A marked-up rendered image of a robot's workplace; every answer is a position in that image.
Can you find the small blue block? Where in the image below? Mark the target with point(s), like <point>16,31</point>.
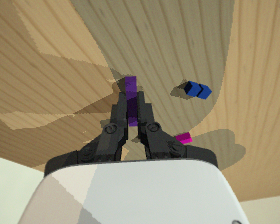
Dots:
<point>204,92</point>
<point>192,89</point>

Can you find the magenta rectangular block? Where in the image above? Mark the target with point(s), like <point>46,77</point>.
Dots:
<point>184,138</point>

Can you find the purple rod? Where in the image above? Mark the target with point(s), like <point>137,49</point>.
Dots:
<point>131,95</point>

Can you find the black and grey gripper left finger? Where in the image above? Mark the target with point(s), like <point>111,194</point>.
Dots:
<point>104,148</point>

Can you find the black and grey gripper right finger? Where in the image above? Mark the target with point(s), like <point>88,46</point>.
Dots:
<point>160,145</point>

